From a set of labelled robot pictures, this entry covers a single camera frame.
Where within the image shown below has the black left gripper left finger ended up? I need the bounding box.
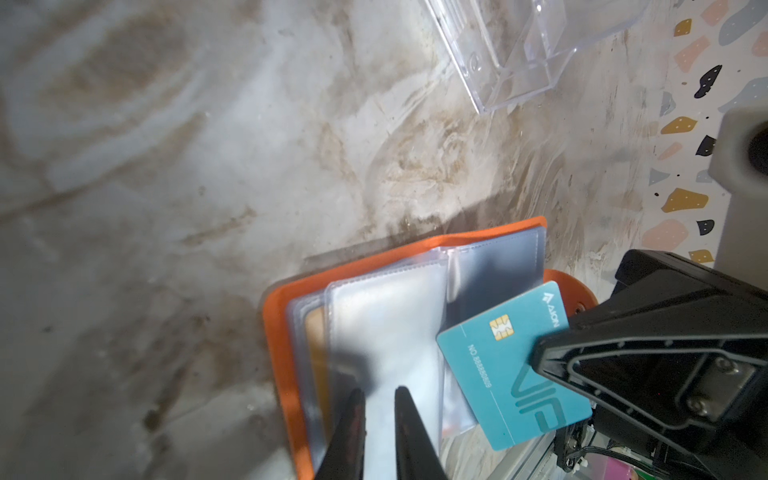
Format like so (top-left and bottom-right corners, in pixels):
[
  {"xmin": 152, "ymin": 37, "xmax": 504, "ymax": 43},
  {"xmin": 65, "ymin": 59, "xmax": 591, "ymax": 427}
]
[{"xmin": 315, "ymin": 388, "xmax": 366, "ymax": 480}]

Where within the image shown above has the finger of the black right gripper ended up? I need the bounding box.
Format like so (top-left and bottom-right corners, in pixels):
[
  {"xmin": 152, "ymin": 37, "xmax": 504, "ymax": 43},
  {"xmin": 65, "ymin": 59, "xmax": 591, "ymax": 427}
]
[{"xmin": 530, "ymin": 249, "xmax": 767, "ymax": 456}]

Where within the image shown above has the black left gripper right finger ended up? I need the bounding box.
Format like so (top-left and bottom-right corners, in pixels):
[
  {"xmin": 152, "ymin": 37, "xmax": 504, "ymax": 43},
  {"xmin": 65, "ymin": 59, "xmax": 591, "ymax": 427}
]
[{"xmin": 395, "ymin": 386, "xmax": 447, "ymax": 480}]

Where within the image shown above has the orange card holder wallet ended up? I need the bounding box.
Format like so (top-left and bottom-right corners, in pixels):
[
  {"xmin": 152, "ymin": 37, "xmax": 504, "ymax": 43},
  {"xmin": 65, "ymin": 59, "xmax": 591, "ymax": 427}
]
[{"xmin": 263, "ymin": 217, "xmax": 594, "ymax": 479}]

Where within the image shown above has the clear acrylic card stand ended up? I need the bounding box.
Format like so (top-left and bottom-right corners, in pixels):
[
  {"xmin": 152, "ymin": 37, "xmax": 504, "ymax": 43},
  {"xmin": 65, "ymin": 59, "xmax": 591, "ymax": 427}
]
[{"xmin": 426, "ymin": 0, "xmax": 649, "ymax": 114}]

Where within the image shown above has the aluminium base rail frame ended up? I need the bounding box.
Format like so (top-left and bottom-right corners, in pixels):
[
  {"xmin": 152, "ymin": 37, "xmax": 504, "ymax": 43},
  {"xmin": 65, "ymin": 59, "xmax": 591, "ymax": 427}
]
[{"xmin": 487, "ymin": 432, "xmax": 566, "ymax": 480}]

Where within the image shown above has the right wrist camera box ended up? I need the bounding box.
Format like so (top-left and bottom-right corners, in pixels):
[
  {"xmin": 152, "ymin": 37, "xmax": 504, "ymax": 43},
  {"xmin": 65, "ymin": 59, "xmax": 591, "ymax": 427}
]
[{"xmin": 709, "ymin": 102, "xmax": 767, "ymax": 290}]

